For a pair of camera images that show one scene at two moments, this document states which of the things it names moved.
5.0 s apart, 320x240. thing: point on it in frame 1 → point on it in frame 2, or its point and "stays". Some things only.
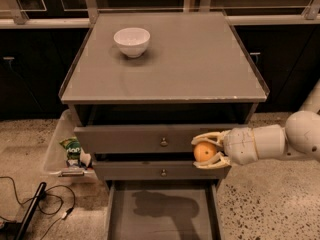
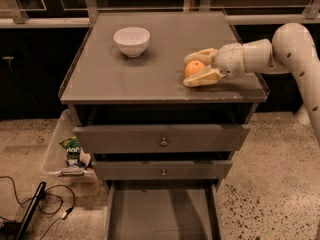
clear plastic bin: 55,158 stays
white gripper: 238,146 → 229,61
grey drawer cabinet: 142,85 stays
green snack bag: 73,149 stays
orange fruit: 204,150 → 192,67
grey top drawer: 141,139 stays
